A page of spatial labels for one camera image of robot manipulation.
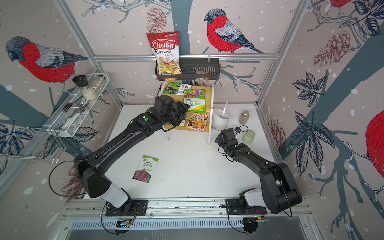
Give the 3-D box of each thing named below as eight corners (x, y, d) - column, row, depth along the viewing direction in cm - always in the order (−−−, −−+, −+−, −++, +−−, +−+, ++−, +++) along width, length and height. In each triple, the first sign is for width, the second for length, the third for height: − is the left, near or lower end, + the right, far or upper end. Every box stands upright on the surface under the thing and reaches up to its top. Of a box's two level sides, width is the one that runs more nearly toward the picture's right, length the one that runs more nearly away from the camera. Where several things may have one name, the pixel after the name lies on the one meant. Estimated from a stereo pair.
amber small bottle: (238, 122, 110) (241, 113, 102) (242, 117, 113) (245, 108, 106) (244, 125, 108) (247, 117, 100) (248, 120, 111) (251, 112, 104)
